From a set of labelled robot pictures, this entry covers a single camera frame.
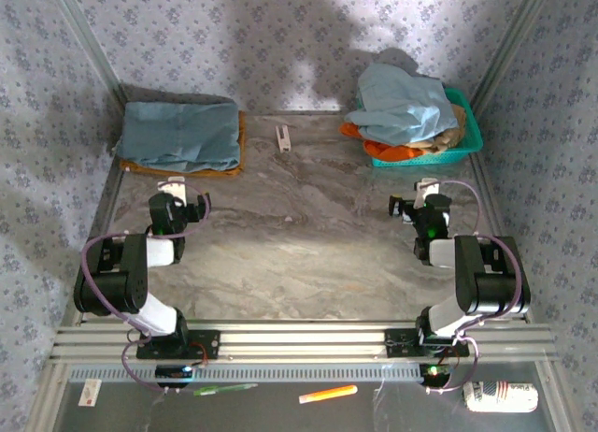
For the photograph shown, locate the blue denim jeans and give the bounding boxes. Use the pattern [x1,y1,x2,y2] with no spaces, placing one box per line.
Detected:
[115,100,242,173]

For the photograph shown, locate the folded brown trousers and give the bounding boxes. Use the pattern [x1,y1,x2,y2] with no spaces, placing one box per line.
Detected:
[118,109,247,179]

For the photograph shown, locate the light blue trousers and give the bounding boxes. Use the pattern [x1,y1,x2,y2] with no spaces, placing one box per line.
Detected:
[344,62,462,149]

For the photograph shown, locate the orange garment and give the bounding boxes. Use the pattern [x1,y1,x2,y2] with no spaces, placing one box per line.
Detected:
[338,122,429,163]

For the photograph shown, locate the beige garment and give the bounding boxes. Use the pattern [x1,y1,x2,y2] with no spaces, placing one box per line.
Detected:
[408,103,469,155]

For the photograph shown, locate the teal plastic basket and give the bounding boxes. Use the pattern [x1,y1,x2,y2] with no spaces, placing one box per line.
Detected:
[356,86,485,168]

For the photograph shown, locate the small white plastic block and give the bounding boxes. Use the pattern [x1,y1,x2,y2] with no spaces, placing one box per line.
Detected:
[274,124,293,153]

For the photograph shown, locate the black right controller box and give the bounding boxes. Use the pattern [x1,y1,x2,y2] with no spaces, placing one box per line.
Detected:
[418,363,452,387]

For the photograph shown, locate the black controller box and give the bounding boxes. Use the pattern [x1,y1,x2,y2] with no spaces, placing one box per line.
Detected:
[418,363,452,387]
[154,364,194,389]

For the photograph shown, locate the black left controller box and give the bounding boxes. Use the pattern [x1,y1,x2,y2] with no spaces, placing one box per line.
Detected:
[154,364,194,389]

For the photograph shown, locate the green pen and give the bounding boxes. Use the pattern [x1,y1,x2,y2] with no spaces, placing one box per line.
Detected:
[192,382,260,397]

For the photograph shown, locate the small white red card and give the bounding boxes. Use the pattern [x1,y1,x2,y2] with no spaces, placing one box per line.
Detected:
[78,378,104,408]

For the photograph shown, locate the orange marker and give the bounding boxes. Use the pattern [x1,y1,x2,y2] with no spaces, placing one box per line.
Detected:
[298,383,360,406]

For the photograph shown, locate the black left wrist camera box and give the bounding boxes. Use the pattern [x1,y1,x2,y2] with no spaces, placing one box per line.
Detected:
[184,194,210,221]

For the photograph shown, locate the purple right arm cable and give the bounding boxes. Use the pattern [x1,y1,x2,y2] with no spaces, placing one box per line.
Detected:
[422,178,525,396]

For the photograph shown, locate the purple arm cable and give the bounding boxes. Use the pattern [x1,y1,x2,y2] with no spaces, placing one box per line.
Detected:
[422,178,525,396]
[81,182,212,396]

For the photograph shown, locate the thin red wire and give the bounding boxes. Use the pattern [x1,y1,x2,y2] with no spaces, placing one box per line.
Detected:
[188,341,210,367]

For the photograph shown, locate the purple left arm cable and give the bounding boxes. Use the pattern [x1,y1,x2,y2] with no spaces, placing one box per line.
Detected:
[81,182,212,396]

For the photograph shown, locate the aluminium frame post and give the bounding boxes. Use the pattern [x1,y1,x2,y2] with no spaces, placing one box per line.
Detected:
[470,0,557,107]
[49,0,134,114]

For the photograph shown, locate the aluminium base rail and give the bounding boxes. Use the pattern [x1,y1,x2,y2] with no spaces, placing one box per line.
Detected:
[49,320,561,364]

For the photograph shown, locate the grey slotted cable duct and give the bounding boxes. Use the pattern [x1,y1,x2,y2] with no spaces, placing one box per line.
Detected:
[67,362,422,384]

